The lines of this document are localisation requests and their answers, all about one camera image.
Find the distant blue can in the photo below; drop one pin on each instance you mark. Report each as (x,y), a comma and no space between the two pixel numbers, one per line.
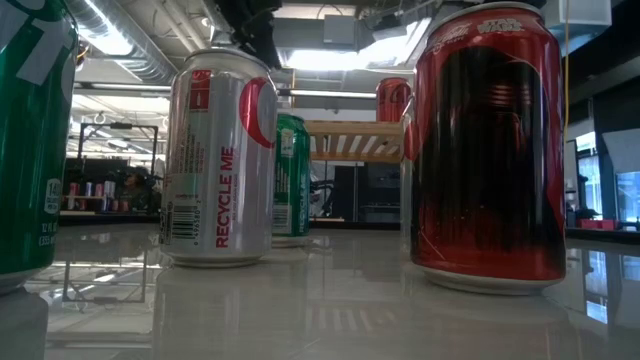
(89,189)

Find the slatted wooden shelf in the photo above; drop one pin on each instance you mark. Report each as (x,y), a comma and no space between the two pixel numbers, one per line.
(350,127)

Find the distant silver can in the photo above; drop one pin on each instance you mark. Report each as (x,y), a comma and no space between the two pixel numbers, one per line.
(109,189)

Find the black cabinet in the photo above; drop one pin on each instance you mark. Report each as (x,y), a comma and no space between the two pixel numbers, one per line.
(370,192)

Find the silver ventilation duct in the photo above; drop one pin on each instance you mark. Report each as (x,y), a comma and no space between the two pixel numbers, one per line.
(130,45)

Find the distant wooden shelf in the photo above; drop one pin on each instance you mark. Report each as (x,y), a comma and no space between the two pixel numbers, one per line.
(90,198)

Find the distant black rig frame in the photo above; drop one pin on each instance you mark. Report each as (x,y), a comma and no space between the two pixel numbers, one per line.
(117,126)

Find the seated person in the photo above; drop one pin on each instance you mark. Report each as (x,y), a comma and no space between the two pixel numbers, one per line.
(135,187)

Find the red box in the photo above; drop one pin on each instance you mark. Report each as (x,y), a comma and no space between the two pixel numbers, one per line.
(597,224)

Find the white ceiling duct box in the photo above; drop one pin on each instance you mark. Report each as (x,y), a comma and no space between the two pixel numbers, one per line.
(580,15)

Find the red Star Wars cola can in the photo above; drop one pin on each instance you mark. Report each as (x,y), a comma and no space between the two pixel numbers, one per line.
(485,150)

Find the green Sprite can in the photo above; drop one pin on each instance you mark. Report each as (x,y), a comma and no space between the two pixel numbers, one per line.
(30,150)
(295,175)

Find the black aluminium table frame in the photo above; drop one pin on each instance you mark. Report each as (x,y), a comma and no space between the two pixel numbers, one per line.
(350,225)

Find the grey ceiling unit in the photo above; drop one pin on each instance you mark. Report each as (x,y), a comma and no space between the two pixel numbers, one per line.
(340,30)

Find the distant red can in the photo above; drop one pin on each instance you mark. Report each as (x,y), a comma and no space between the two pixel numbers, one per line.
(73,189)
(99,190)

